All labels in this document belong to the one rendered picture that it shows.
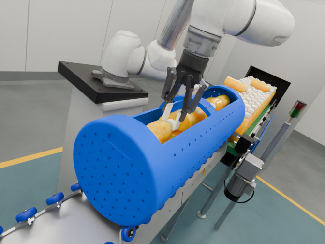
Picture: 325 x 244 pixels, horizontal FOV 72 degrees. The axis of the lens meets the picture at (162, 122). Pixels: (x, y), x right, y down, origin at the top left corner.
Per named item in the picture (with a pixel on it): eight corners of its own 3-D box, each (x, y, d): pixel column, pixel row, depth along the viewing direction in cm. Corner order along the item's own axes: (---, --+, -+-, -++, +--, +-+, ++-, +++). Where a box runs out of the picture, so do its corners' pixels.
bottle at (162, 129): (114, 142, 59) (155, 120, 73) (127, 165, 59) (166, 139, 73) (130, 133, 54) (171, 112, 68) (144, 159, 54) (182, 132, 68)
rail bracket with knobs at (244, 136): (229, 148, 134) (238, 134, 129) (233, 144, 140) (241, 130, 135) (244, 157, 130) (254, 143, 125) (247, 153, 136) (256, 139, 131)
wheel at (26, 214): (18, 214, 51) (22, 222, 51) (37, 204, 54) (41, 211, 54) (11, 217, 53) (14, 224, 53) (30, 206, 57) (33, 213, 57)
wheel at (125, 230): (121, 222, 58) (126, 223, 57) (132, 221, 61) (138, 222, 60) (119, 242, 57) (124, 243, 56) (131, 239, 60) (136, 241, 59)
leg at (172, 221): (159, 237, 169) (190, 177, 141) (163, 233, 174) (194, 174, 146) (165, 243, 167) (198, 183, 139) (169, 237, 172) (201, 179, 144)
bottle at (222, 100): (226, 109, 122) (214, 117, 107) (214, 102, 124) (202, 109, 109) (232, 99, 118) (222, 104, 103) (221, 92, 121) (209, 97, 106)
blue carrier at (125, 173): (64, 178, 67) (83, 97, 54) (188, 116, 139) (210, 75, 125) (132, 248, 57) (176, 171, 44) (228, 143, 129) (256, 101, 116)
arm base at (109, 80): (84, 70, 121) (87, 60, 119) (119, 76, 136) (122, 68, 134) (97, 85, 110) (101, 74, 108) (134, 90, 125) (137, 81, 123)
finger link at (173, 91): (184, 73, 61) (181, 70, 62) (165, 104, 67) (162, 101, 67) (190, 72, 64) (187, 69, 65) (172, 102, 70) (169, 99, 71)
